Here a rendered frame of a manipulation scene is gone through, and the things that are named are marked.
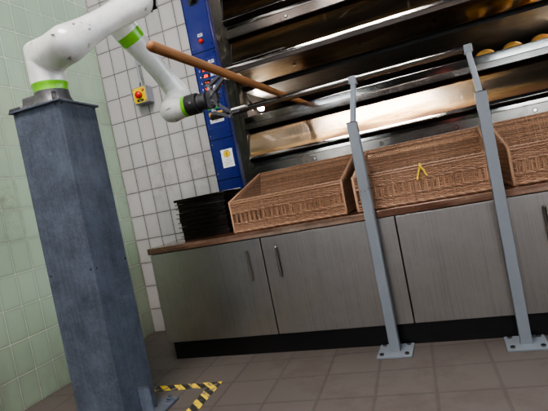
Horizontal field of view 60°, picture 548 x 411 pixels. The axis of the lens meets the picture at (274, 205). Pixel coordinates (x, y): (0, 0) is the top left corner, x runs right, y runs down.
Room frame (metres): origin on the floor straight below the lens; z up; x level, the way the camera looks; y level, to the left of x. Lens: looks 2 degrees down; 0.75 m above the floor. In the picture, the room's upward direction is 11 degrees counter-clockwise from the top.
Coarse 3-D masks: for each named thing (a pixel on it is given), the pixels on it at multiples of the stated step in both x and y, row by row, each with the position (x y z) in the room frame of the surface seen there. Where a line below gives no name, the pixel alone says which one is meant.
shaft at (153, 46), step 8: (152, 48) 1.26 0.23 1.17; (160, 48) 1.28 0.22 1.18; (168, 48) 1.32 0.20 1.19; (168, 56) 1.33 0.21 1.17; (176, 56) 1.36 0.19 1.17; (184, 56) 1.40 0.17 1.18; (192, 56) 1.45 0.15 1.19; (192, 64) 1.46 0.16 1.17; (200, 64) 1.49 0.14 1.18; (208, 64) 1.54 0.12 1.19; (216, 72) 1.61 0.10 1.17; (224, 72) 1.66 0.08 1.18; (232, 72) 1.73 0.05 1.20; (232, 80) 1.76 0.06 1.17; (240, 80) 1.80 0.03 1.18; (248, 80) 1.86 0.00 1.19; (256, 88) 1.98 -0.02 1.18; (264, 88) 2.04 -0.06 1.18; (272, 88) 2.14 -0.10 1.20
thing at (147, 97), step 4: (136, 88) 2.85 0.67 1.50; (140, 88) 2.84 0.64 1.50; (144, 88) 2.83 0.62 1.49; (148, 88) 2.86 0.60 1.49; (132, 92) 2.86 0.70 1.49; (140, 92) 2.84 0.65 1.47; (144, 92) 2.83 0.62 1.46; (148, 92) 2.85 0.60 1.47; (144, 96) 2.83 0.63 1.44; (148, 96) 2.84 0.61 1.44; (152, 96) 2.88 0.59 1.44; (136, 100) 2.85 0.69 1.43; (140, 100) 2.84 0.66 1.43; (144, 100) 2.83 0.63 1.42; (148, 100) 2.84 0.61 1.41; (152, 100) 2.88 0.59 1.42; (136, 104) 2.86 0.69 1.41; (140, 104) 2.88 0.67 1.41; (144, 104) 2.90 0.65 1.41
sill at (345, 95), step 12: (516, 48) 2.19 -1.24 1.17; (528, 48) 2.18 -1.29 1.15; (480, 60) 2.25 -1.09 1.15; (492, 60) 2.23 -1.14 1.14; (420, 72) 2.35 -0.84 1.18; (432, 72) 2.33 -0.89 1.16; (444, 72) 2.31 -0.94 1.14; (372, 84) 2.43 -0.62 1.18; (384, 84) 2.41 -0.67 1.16; (396, 84) 2.39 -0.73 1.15; (336, 96) 2.50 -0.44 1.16; (348, 96) 2.48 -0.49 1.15; (288, 108) 2.60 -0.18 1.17; (300, 108) 2.58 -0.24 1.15; (252, 120) 2.68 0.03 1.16
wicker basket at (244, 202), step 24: (288, 168) 2.58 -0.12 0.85; (312, 168) 2.53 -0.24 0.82; (336, 168) 2.48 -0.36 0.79; (240, 192) 2.33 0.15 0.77; (264, 192) 2.61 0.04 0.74; (288, 192) 2.11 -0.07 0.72; (312, 192) 2.07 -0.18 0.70; (336, 192) 2.04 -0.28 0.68; (240, 216) 2.20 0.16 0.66; (264, 216) 2.16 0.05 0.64; (288, 216) 2.12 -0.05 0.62; (312, 216) 2.08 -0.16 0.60
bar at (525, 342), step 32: (416, 64) 2.01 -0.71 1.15; (288, 96) 2.20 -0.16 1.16; (352, 96) 2.03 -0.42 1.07; (480, 96) 1.71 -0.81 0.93; (352, 128) 1.89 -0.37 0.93; (480, 128) 1.74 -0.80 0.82; (512, 256) 1.71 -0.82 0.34; (384, 288) 1.88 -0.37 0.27; (512, 288) 1.72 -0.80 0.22; (384, 320) 1.89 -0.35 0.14; (384, 352) 1.90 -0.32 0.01
